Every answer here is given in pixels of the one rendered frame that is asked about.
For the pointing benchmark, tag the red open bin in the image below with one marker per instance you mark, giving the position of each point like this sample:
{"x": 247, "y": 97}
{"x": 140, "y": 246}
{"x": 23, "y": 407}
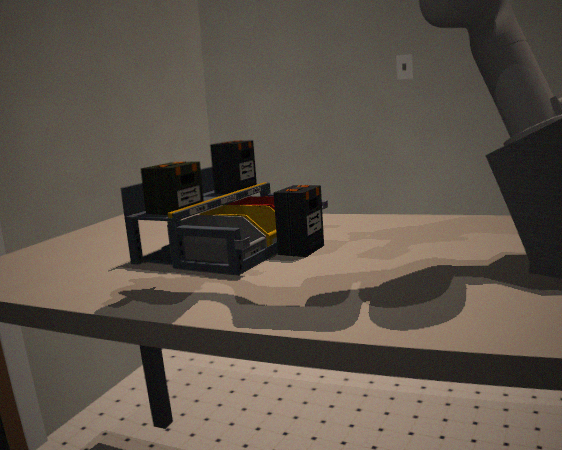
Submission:
{"x": 255, "y": 201}

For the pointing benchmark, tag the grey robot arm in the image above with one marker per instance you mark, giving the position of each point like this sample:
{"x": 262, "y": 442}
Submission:
{"x": 504, "y": 59}

